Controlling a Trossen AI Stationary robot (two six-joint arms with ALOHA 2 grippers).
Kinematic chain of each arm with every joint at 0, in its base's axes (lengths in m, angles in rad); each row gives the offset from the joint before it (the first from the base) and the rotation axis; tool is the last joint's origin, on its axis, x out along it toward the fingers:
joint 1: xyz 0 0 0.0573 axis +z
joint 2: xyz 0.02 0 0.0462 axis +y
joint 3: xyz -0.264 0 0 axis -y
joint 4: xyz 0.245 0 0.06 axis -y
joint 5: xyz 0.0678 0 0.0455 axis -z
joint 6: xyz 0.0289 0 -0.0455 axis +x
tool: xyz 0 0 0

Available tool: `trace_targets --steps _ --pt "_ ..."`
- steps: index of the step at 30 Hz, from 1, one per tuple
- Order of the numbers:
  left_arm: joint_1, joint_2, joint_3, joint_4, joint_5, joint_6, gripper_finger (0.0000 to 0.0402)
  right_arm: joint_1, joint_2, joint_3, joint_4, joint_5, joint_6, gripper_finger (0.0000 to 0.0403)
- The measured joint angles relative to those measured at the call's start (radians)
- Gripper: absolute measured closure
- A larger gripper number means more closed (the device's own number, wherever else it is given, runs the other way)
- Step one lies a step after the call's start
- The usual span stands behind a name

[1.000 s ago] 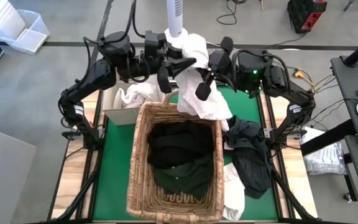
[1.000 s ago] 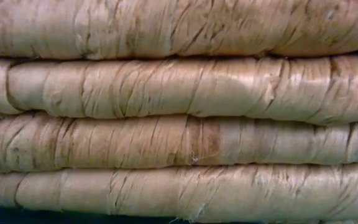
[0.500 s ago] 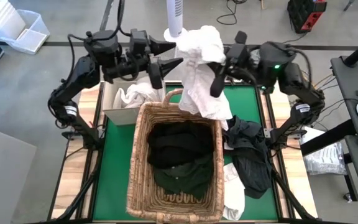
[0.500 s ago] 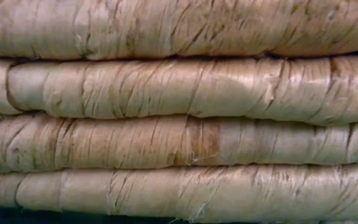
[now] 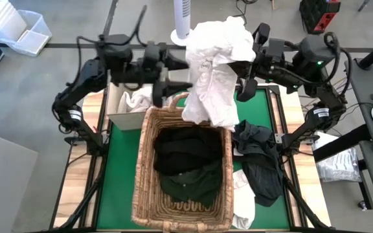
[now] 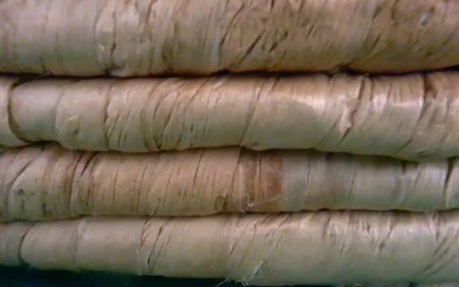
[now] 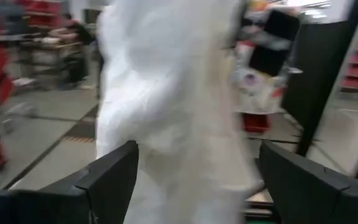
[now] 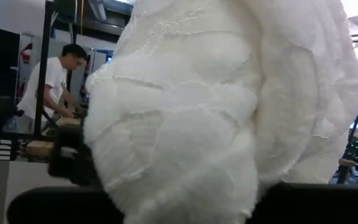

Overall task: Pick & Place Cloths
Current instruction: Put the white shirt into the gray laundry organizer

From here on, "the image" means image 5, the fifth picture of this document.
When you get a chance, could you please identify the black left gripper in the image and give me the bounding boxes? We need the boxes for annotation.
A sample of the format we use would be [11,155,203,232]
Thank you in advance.
[142,41,194,109]

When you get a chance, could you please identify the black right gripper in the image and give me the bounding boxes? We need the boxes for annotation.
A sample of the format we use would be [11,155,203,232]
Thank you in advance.
[229,22,286,103]

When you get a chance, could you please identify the white cloth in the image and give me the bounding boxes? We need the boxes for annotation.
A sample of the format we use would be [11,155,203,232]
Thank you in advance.
[181,16,257,132]
[231,170,257,230]
[117,85,157,114]

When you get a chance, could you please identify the black cloth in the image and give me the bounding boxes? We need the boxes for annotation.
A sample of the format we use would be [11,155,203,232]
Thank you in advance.
[153,126,225,177]

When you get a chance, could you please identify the dark grey cloth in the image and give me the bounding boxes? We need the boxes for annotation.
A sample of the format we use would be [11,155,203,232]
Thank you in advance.
[233,119,285,208]

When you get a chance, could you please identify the dark green shirt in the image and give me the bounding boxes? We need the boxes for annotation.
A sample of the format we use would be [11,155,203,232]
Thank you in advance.
[159,160,223,208]

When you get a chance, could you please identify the black table rim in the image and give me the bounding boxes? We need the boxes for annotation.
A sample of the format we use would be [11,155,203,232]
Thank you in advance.
[92,84,300,232]

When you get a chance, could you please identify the white tower fan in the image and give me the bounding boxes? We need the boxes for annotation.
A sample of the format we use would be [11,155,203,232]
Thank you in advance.
[170,0,197,47]

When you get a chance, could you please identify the beige fabric storage box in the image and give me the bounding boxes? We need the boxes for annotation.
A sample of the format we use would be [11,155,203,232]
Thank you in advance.
[106,82,157,131]

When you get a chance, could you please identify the red black toolbox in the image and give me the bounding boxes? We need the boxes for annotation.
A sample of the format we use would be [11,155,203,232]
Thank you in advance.
[299,0,341,36]

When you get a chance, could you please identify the woven wicker basket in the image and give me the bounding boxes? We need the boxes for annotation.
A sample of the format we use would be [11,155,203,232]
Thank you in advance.
[131,92,236,233]

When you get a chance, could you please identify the green table mat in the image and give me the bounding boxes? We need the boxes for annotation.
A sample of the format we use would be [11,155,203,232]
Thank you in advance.
[96,89,291,230]

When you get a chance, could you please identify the clear plastic bag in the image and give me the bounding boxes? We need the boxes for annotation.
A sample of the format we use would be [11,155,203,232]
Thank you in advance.
[312,131,363,183]

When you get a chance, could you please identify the clear plastic bin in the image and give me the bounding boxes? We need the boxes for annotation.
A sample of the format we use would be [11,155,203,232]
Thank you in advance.
[0,9,53,58]

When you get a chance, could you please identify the black floor cable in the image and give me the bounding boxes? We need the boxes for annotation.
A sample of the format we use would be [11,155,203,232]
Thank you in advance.
[231,0,249,27]

